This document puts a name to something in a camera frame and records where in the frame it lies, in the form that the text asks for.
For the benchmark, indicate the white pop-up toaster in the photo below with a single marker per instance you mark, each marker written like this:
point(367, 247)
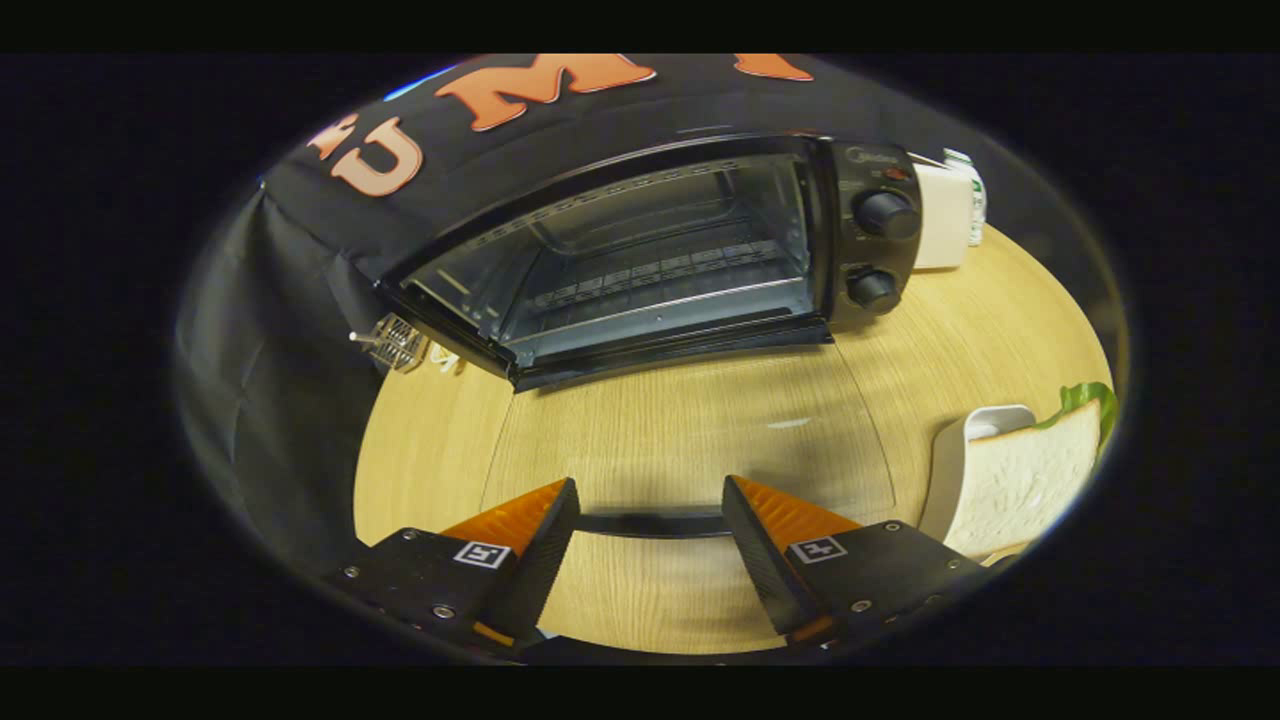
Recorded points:
point(940, 220)

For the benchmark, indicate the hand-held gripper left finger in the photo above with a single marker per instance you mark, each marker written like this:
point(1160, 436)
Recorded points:
point(545, 560)

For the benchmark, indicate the white ribbed plastic tray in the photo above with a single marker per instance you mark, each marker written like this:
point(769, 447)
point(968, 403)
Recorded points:
point(950, 460)

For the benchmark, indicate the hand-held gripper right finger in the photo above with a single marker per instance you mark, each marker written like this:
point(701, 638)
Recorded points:
point(765, 560)

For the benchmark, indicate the black toaster oven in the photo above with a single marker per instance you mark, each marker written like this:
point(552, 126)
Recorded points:
point(872, 250)

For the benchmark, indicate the black backdrop cloth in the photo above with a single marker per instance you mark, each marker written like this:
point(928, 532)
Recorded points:
point(300, 400)

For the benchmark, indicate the white bottle green label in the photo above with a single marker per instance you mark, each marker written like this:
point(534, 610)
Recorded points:
point(977, 200)

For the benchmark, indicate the white bread lettuce sandwich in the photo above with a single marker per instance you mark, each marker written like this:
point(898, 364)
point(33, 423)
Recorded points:
point(1030, 480)

